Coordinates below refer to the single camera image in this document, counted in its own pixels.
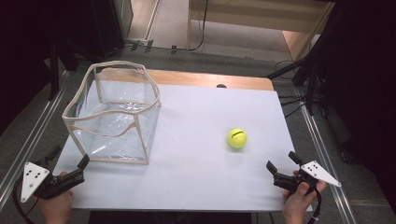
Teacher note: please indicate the wooden table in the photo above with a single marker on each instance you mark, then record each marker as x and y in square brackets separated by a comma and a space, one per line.
[202, 79]

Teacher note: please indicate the clear plastic box beige trim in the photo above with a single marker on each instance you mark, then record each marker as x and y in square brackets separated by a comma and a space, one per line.
[118, 124]

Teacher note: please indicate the person's left hand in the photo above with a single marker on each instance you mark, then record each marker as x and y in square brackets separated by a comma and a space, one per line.
[57, 207]

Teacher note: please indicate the black metal stand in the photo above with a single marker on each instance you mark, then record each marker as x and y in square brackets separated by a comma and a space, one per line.
[54, 71]

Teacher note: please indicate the metal floor rail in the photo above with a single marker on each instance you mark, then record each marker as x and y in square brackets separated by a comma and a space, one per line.
[327, 165]
[28, 146]

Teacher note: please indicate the light wooden furniture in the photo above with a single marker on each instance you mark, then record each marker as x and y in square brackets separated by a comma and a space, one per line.
[249, 15]

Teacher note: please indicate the person's right hand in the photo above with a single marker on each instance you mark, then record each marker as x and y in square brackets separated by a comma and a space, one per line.
[297, 202]

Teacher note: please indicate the yellow tennis ball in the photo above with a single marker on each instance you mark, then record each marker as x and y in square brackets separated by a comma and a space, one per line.
[237, 138]

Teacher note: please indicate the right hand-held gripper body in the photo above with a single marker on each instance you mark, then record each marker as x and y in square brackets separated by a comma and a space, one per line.
[311, 175]

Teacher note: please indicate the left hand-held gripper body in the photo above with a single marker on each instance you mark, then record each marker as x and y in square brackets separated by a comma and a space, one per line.
[46, 183]

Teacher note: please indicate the black tripod stand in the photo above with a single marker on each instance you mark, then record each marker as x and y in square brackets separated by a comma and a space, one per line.
[306, 71]

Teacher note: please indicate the white board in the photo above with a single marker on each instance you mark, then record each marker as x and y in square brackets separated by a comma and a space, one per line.
[202, 155]

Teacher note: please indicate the small dark round object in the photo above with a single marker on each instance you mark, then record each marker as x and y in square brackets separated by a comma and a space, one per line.
[221, 86]

